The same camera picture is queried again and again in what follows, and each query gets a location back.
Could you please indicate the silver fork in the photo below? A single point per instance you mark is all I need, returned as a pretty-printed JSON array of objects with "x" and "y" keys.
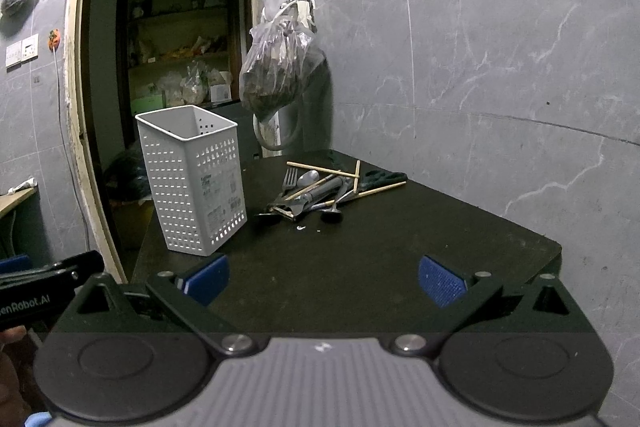
[{"x": 288, "y": 184}]

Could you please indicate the silver spoon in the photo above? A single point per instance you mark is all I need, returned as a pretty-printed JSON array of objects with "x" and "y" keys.
[{"x": 305, "y": 180}]

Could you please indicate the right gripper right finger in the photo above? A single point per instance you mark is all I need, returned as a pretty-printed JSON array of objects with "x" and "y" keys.
[{"x": 458, "y": 297}]

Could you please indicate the orange wall hook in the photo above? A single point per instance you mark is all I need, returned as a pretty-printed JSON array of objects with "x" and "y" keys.
[{"x": 54, "y": 39}]

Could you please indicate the left hand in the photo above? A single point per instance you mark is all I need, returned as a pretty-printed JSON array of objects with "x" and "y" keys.
[{"x": 14, "y": 409}]

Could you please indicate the wooden chopstick under scissors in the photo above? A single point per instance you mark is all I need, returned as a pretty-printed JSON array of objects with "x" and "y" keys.
[{"x": 373, "y": 191}]

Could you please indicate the dark wooden shelf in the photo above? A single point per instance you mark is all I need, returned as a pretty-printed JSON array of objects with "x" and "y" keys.
[{"x": 158, "y": 42}]

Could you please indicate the black handled scissors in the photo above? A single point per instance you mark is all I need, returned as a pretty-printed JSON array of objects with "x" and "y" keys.
[{"x": 378, "y": 178}]

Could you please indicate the wooden chopstick patterned tip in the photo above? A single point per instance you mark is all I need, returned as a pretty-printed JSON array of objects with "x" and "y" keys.
[{"x": 308, "y": 188}]

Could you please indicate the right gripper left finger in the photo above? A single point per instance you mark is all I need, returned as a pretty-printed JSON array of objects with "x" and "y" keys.
[{"x": 185, "y": 298}]

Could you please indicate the wooden chopstick far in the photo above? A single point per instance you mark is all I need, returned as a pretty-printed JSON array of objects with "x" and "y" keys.
[{"x": 336, "y": 172}]

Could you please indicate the wooden chopstick upright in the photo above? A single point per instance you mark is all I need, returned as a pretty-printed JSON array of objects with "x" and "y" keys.
[{"x": 357, "y": 176}]

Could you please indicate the hanging plastic bag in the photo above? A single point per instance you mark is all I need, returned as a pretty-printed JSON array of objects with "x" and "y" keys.
[{"x": 283, "y": 55}]

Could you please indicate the green box on shelf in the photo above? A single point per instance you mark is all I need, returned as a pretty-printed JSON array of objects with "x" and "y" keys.
[{"x": 147, "y": 103}]

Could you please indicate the white perforated utensil basket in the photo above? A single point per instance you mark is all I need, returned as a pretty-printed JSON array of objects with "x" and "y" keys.
[{"x": 192, "y": 161}]

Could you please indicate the white wall switch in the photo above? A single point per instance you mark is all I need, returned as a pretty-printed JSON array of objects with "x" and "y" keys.
[{"x": 22, "y": 51}]

